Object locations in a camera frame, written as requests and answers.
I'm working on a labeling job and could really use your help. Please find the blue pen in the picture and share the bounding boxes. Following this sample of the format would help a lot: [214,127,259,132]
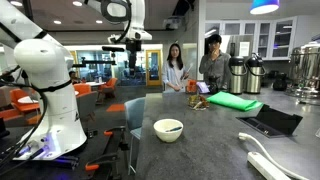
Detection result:
[165,126,183,133]

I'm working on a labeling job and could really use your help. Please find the blue grey chair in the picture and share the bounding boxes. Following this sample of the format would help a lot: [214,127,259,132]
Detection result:
[124,96,147,176]

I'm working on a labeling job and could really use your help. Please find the orange lounge chair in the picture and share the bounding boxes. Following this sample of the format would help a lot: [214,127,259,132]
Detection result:
[9,88,41,116]
[97,77,119,101]

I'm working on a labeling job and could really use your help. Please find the white ceramic bowl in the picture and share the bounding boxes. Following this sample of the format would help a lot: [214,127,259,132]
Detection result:
[152,118,185,144]

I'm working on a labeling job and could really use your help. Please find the man in grey shirt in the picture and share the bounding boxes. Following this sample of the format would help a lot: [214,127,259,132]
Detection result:
[198,33,232,94]

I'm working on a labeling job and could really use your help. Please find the seated person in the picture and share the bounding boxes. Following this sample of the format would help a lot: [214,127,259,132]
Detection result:
[68,70,81,85]

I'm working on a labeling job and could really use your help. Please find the ceiling projector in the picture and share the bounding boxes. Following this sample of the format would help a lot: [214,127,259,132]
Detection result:
[162,16,184,31]

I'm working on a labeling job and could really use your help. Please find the black orange bar clamp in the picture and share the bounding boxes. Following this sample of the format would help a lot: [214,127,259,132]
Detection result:
[84,125,129,180]

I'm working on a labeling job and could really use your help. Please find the black recessed outlet box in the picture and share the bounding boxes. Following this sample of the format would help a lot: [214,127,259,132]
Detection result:
[235,103,304,139]

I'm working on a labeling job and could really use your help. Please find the white glass door cabinets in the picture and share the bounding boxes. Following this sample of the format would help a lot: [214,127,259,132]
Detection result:
[203,15,298,62]

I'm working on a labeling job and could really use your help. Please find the steel coffee dispenser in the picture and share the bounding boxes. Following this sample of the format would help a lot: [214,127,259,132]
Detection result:
[245,52,267,95]
[228,55,248,95]

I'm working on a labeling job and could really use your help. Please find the woman in light cardigan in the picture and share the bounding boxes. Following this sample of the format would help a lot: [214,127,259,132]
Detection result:
[161,42,190,94]

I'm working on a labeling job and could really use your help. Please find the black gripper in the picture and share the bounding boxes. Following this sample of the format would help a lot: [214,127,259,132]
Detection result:
[125,38,143,76]

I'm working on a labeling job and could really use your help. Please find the blue pendant lamp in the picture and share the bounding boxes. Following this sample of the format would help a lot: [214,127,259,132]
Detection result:
[249,0,281,16]

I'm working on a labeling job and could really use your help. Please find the white power strip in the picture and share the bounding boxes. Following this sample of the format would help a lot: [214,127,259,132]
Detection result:
[237,131,311,180]
[246,151,291,180]

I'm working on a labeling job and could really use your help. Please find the black kettle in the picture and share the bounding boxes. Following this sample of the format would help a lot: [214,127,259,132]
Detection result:
[272,72,288,92]

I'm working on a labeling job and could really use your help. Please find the small snack basket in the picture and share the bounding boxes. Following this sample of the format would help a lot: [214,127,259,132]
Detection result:
[187,94,211,111]

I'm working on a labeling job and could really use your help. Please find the orange box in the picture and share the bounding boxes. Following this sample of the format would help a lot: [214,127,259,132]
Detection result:
[185,79,198,94]

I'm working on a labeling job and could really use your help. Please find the black camera rig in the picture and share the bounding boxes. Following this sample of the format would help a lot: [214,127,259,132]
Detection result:
[72,45,126,69]

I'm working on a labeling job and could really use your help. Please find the grey orange armchair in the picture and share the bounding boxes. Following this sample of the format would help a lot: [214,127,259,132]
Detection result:
[73,83,99,123]

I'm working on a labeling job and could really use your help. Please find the large steel urn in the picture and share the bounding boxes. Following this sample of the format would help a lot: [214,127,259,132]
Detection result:
[287,41,320,101]

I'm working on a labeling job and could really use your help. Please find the yellow framed door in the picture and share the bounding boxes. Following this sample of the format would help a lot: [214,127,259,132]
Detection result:
[145,49,164,88]

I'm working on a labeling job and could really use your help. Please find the orange footstool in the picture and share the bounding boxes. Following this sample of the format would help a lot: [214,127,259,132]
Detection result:
[105,103,126,113]

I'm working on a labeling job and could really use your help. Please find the green folded cloth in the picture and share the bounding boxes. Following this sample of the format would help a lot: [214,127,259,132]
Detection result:
[206,91,264,112]

